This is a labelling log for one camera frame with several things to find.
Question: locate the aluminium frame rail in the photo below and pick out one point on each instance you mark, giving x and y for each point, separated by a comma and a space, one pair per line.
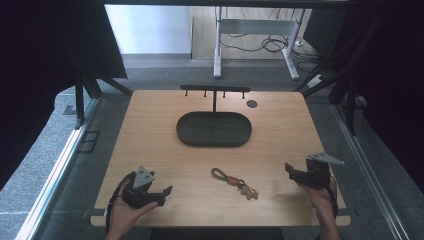
366, 166
56, 176

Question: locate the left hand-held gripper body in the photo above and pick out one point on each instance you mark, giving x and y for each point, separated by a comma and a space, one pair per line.
136, 196

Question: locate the black key rack with tray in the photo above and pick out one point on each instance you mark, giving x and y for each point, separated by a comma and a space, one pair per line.
213, 130

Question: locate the dark round table grommet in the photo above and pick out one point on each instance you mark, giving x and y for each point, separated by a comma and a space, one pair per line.
252, 103

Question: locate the white power strip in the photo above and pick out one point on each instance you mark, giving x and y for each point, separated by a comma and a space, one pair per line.
315, 81

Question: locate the person's left hand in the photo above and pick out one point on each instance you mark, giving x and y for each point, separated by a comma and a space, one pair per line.
123, 216

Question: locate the person's right hand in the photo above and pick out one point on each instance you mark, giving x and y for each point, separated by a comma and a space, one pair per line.
320, 198

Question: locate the black curtain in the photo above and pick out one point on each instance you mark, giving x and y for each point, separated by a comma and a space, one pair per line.
36, 76
390, 83

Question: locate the black metal stand legs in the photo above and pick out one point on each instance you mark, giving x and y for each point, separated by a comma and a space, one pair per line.
340, 83
87, 88

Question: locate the white metal desk frame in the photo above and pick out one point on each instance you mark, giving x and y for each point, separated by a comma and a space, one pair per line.
256, 26

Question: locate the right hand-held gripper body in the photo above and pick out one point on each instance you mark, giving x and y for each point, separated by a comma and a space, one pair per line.
318, 175

